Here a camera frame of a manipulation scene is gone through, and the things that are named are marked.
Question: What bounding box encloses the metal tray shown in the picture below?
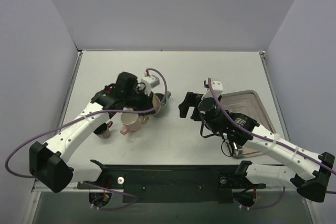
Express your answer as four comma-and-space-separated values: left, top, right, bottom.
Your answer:
220, 90, 276, 159

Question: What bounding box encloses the beige wooden mug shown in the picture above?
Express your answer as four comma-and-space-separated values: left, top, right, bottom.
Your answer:
140, 94, 161, 125

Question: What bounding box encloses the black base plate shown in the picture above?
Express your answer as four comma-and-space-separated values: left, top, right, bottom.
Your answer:
93, 165, 266, 203

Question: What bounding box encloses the teal green mug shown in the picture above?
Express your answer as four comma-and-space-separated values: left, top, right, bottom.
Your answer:
154, 91, 171, 118

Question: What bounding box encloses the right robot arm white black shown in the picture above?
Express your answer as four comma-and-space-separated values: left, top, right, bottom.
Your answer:
178, 92, 335, 202

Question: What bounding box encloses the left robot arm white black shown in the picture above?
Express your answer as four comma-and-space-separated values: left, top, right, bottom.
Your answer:
29, 72, 159, 193

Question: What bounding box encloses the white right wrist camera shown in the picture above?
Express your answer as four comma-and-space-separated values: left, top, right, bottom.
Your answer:
201, 79, 223, 100

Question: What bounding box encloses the aluminium frame rail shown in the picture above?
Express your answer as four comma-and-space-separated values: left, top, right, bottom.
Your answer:
31, 167, 315, 193

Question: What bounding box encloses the pink mug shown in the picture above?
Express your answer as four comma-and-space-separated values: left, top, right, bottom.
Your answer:
120, 113, 141, 135

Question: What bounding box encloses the brown ribbed mug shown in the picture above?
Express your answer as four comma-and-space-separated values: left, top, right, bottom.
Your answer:
93, 121, 113, 139

